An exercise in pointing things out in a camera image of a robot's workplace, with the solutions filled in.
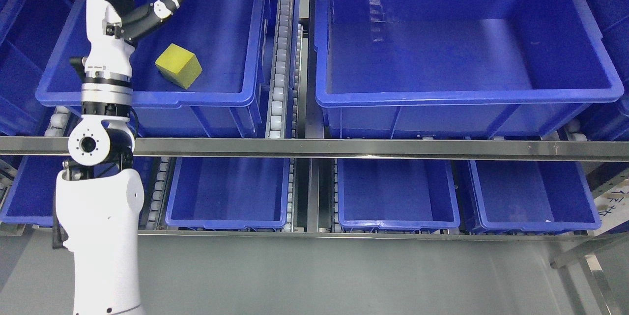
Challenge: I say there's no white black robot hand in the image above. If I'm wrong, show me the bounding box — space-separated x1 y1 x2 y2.
78 0 184 86

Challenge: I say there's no yellow foam block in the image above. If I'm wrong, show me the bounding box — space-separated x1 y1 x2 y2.
154 43 202 90

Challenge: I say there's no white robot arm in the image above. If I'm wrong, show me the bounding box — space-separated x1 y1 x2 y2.
53 55 145 315

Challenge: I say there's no metal shelf rack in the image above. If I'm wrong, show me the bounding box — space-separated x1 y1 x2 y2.
0 0 629 315

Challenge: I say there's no blue plastic bin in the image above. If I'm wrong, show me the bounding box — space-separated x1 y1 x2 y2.
165 157 289 230
337 159 461 232
456 160 602 234
1 156 155 233
313 0 624 140
35 0 272 139

